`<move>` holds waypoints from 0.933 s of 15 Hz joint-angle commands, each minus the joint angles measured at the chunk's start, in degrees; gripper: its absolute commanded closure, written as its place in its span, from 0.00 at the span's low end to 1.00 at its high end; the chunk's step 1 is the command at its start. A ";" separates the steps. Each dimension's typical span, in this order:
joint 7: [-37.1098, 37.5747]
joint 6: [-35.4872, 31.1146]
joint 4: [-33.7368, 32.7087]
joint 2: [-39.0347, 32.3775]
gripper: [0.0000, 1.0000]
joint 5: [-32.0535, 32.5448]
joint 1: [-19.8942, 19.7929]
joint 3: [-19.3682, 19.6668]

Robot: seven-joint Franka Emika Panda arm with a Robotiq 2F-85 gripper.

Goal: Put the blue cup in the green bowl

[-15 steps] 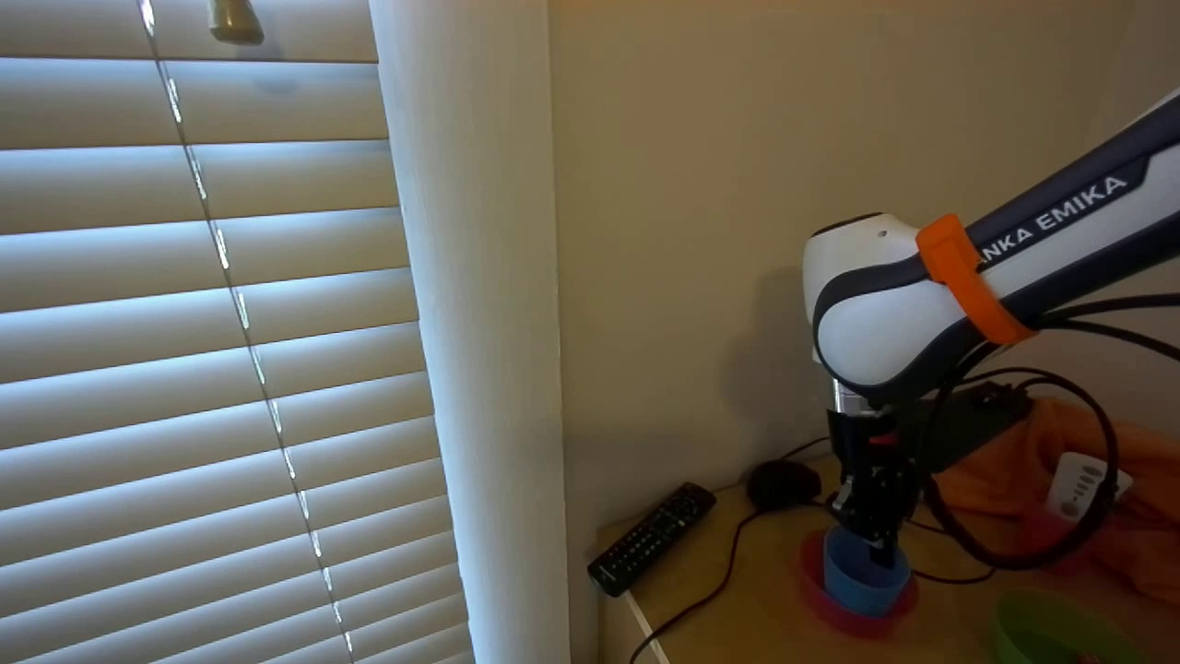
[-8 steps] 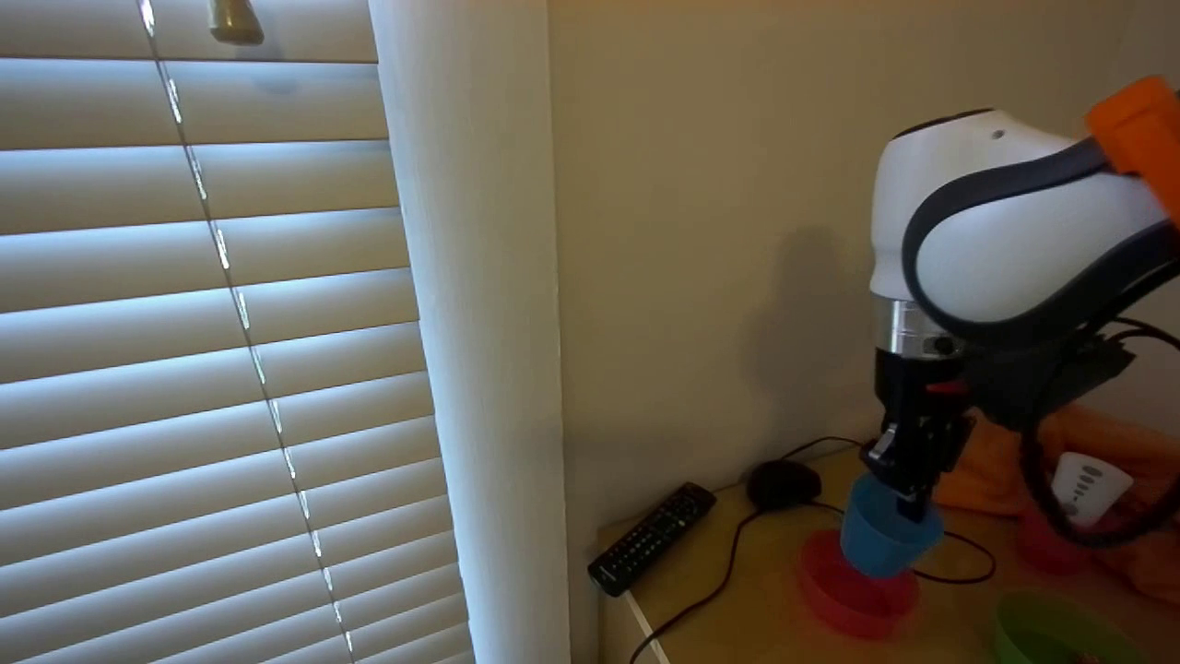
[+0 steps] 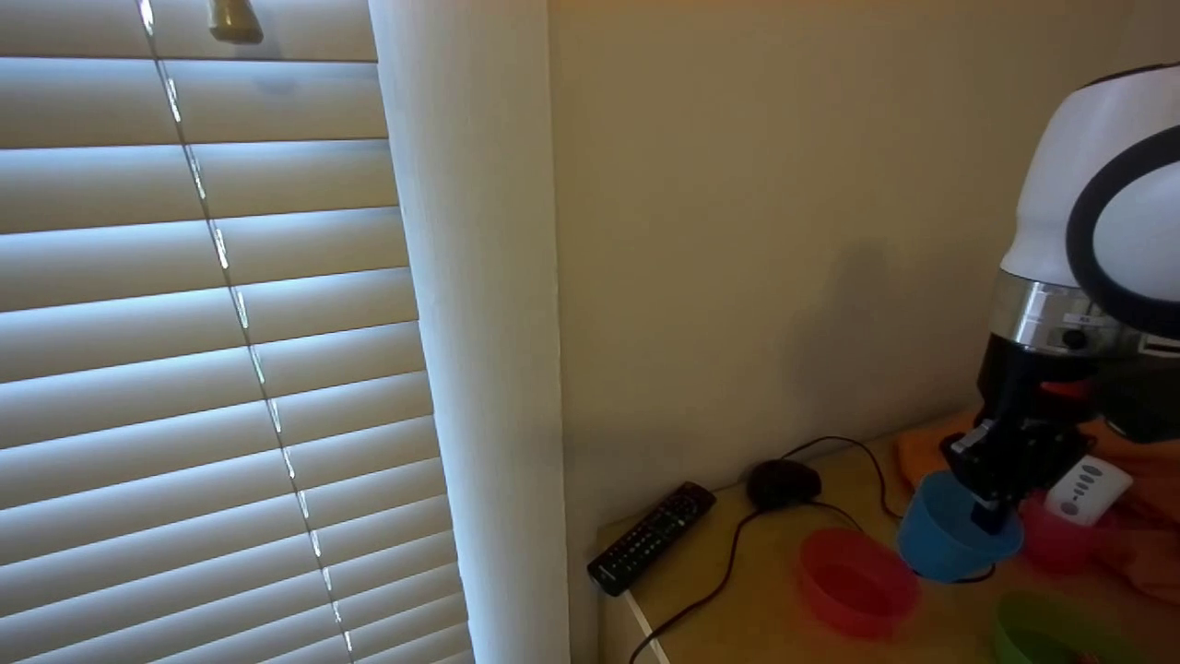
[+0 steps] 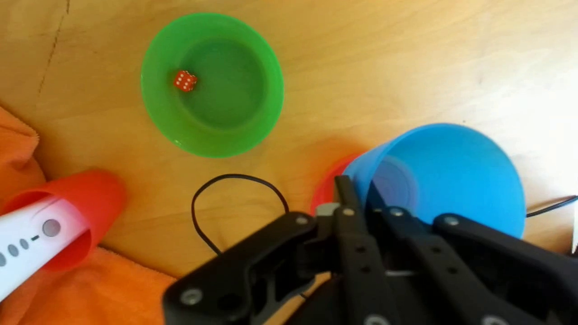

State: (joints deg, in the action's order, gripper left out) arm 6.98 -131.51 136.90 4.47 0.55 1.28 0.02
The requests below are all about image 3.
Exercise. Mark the white plastic object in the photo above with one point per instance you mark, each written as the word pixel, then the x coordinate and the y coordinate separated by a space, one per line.
pixel 1087 487

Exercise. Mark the brass blind fitting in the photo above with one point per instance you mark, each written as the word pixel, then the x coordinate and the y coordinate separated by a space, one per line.
pixel 233 20

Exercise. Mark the red plastic bowl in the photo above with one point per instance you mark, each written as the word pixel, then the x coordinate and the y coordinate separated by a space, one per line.
pixel 851 584

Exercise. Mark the blue plastic cup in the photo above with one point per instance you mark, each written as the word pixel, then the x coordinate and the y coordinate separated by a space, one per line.
pixel 946 541

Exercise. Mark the white window frame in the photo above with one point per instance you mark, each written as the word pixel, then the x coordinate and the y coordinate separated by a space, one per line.
pixel 479 369

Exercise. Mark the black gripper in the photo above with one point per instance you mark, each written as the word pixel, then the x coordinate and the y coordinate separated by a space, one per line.
pixel 1027 389

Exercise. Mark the white window blinds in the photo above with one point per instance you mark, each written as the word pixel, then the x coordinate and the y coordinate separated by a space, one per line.
pixel 197 369

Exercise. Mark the black computer mouse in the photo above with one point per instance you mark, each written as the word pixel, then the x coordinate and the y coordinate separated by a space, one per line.
pixel 784 484

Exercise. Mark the black remote control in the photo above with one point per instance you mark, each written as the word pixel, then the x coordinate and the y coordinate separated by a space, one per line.
pixel 651 541

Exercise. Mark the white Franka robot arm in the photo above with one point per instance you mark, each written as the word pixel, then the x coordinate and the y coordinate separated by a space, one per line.
pixel 1087 186

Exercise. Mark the green plastic bowl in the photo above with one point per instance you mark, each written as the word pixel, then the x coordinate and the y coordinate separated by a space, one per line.
pixel 1043 637

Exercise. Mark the light wooden dresser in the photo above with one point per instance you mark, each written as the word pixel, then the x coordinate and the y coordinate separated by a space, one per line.
pixel 738 613

